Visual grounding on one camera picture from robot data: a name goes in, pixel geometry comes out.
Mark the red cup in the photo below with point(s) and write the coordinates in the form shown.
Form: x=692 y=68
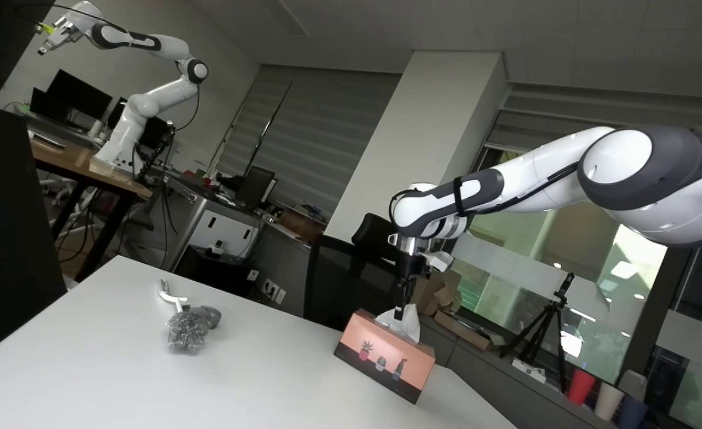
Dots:
x=580 y=387

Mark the white tissue sheet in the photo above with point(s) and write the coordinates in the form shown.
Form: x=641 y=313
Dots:
x=409 y=325

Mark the white cup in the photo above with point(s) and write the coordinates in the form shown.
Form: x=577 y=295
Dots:
x=608 y=402

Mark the white cabinet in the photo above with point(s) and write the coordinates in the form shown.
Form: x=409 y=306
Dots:
x=220 y=229

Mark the blue cup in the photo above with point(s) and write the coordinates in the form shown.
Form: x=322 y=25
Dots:
x=631 y=414

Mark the orange tissue box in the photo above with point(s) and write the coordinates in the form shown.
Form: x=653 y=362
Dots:
x=381 y=360

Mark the small white box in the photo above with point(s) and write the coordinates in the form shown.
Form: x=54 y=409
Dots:
x=528 y=371

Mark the wall socket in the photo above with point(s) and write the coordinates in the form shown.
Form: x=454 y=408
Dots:
x=273 y=292

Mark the heap of cardboard boxes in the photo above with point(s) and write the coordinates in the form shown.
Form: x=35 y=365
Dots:
x=446 y=304

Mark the black office chair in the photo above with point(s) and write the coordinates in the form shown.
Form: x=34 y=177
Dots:
x=333 y=280

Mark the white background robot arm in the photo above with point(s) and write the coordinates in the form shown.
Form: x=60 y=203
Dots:
x=142 y=101

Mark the row of monitors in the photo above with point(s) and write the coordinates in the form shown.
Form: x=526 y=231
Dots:
x=77 y=95

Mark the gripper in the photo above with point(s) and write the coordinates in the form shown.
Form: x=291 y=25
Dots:
x=409 y=269

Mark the grey window blinds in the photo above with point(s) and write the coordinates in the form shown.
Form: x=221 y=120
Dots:
x=315 y=137

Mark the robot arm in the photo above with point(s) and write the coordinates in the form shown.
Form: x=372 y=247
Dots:
x=625 y=167

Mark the black monitor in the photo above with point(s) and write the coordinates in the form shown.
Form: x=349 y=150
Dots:
x=255 y=186

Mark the camera on tripod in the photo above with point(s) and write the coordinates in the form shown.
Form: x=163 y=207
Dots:
x=544 y=333

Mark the wooden table black legs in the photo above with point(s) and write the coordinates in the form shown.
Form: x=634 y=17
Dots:
x=71 y=161

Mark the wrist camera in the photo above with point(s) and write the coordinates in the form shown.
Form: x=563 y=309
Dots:
x=440 y=261

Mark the black partition panel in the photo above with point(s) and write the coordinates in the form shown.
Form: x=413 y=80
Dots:
x=5 y=226

